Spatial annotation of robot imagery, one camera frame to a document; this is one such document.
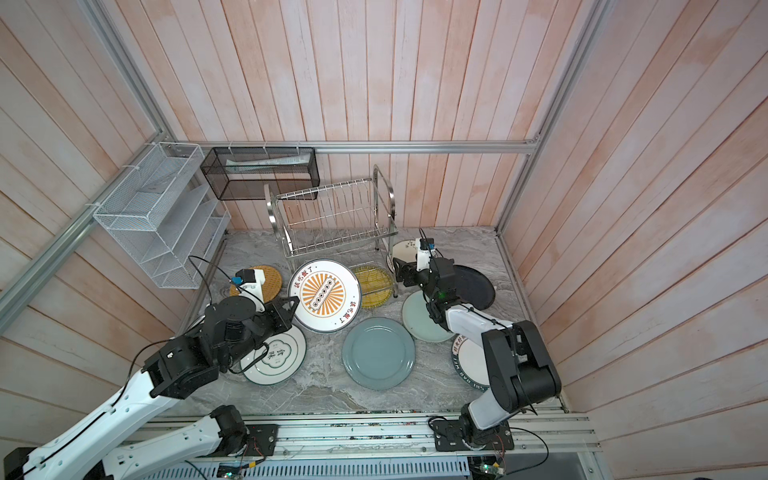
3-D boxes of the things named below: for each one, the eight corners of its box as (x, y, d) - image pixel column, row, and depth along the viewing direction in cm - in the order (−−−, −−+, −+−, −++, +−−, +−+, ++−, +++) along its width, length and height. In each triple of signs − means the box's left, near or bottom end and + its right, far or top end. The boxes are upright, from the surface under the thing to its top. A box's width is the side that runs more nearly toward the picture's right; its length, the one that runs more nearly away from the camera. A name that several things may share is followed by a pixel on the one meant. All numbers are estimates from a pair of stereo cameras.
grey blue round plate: (340, 390, 83) (340, 388, 82) (346, 320, 97) (345, 317, 96) (416, 390, 83) (417, 388, 82) (411, 320, 97) (411, 317, 96)
